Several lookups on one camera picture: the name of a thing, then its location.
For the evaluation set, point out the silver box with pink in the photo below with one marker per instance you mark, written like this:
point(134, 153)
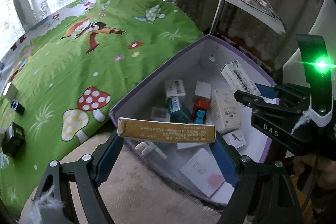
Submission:
point(203, 172)

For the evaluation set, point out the teal foil box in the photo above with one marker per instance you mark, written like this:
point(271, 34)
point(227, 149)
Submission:
point(179, 113)

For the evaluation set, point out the dark blue small box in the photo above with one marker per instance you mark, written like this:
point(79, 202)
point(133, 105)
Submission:
point(17, 107)

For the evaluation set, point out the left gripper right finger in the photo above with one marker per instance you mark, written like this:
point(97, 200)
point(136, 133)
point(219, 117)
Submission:
point(263, 193)

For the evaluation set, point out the purple storage box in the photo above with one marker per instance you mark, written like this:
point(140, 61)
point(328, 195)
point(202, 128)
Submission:
point(201, 61)

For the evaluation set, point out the white medicine box red figure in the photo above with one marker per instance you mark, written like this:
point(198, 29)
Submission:
point(175, 88)

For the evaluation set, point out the yellow tan long box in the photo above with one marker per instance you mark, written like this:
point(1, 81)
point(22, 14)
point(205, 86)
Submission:
point(165, 131)

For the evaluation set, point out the white cube cosmetic box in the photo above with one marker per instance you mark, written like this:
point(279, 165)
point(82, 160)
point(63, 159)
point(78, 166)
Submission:
point(202, 91)

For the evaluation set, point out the black barcode box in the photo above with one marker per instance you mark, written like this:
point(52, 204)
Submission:
point(14, 140)

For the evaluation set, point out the small white cube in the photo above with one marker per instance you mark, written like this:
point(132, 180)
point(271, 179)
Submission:
point(10, 91)

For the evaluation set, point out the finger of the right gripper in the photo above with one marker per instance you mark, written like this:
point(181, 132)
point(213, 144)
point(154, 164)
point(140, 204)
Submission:
point(290, 92)
point(258, 103)

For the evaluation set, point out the grey white carton box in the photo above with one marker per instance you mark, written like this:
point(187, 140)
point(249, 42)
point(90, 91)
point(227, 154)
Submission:
point(160, 114)

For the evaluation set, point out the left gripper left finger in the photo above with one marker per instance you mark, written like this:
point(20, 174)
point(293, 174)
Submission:
point(53, 202)

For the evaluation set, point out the large white barcode box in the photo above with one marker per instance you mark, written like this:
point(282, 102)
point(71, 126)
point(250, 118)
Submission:
point(224, 111)

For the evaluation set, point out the red toy truck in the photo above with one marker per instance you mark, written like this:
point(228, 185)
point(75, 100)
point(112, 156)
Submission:
point(200, 109)

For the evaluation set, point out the green cartoon print cloth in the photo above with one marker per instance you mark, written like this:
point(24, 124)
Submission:
point(69, 71)

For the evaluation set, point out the white plastic stand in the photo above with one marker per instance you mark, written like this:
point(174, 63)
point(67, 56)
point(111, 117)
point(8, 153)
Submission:
point(144, 148)

